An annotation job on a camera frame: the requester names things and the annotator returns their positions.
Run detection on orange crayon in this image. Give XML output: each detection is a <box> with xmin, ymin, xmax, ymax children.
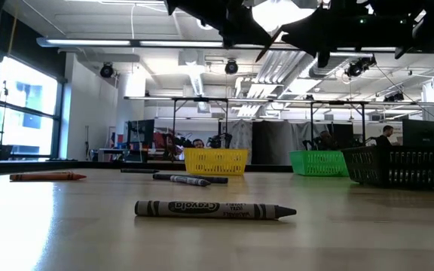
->
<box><xmin>9</xmin><ymin>171</ymin><xmax>87</xmax><ymax>182</ymax></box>

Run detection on black hanging camera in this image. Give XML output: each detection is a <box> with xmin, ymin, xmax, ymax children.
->
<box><xmin>99</xmin><ymin>62</ymin><xmax>115</xmax><ymax>79</ymax></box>
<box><xmin>345</xmin><ymin>56</ymin><xmax>377</xmax><ymax>79</ymax></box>
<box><xmin>224</xmin><ymin>59</ymin><xmax>239</xmax><ymax>75</ymax></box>

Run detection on grey crayon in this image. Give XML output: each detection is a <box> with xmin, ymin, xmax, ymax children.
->
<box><xmin>134</xmin><ymin>199</ymin><xmax>298</xmax><ymax>221</ymax></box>
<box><xmin>120</xmin><ymin>167</ymin><xmax>160</xmax><ymax>175</ymax></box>
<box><xmin>170</xmin><ymin>175</ymin><xmax>212</xmax><ymax>187</ymax></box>

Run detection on black metal rig frame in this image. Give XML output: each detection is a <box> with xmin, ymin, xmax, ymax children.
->
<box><xmin>171</xmin><ymin>96</ymin><xmax>229</xmax><ymax>151</ymax></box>
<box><xmin>310</xmin><ymin>99</ymin><xmax>367</xmax><ymax>151</ymax></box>

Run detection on overhead light bar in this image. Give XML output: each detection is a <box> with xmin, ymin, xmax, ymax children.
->
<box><xmin>35</xmin><ymin>36</ymin><xmax>434</xmax><ymax>53</ymax></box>

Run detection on yellow plastic basket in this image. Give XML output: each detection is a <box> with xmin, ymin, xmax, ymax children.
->
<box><xmin>183</xmin><ymin>147</ymin><xmax>249</xmax><ymax>177</ymax></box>

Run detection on large window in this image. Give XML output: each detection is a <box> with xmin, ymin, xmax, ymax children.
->
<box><xmin>0</xmin><ymin>56</ymin><xmax>66</xmax><ymax>161</ymax></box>

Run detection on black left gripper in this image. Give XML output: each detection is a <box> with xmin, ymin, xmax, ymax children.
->
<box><xmin>164</xmin><ymin>0</ymin><xmax>274</xmax><ymax>50</ymax></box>

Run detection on black curtain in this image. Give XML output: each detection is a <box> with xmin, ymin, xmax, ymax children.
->
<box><xmin>252</xmin><ymin>120</ymin><xmax>293</xmax><ymax>165</ymax></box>

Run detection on silver ventilation duct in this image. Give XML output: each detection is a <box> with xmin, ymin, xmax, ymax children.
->
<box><xmin>309</xmin><ymin>52</ymin><xmax>353</xmax><ymax>78</ymax></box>

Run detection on blue crayon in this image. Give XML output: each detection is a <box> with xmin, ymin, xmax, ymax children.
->
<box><xmin>152</xmin><ymin>172</ymin><xmax>229</xmax><ymax>185</ymax></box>

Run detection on black table frame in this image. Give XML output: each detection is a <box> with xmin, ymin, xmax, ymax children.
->
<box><xmin>0</xmin><ymin>160</ymin><xmax>293</xmax><ymax>174</ymax></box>

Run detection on grey curtain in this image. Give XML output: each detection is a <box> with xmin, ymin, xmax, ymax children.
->
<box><xmin>226</xmin><ymin>120</ymin><xmax>254</xmax><ymax>163</ymax></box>

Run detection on green plastic basket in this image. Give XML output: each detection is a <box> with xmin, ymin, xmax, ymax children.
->
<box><xmin>289</xmin><ymin>150</ymin><xmax>350</xmax><ymax>178</ymax></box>

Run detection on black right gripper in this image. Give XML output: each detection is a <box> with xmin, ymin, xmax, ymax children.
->
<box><xmin>279</xmin><ymin>0</ymin><xmax>421</xmax><ymax>69</ymax></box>

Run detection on black plastic basket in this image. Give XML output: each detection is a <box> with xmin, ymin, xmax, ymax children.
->
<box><xmin>341</xmin><ymin>145</ymin><xmax>434</xmax><ymax>189</ymax></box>

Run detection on black monitor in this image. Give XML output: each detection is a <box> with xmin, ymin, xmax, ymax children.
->
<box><xmin>402</xmin><ymin>119</ymin><xmax>434</xmax><ymax>148</ymax></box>
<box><xmin>126</xmin><ymin>119</ymin><xmax>156</xmax><ymax>152</ymax></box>

